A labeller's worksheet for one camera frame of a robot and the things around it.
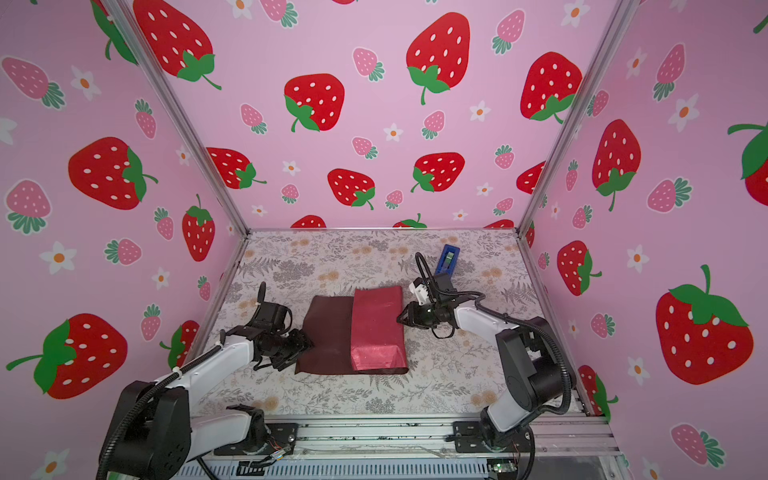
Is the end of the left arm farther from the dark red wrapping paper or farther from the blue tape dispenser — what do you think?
the blue tape dispenser

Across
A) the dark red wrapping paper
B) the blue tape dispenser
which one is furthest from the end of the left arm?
the blue tape dispenser

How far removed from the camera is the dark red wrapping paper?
834 mm
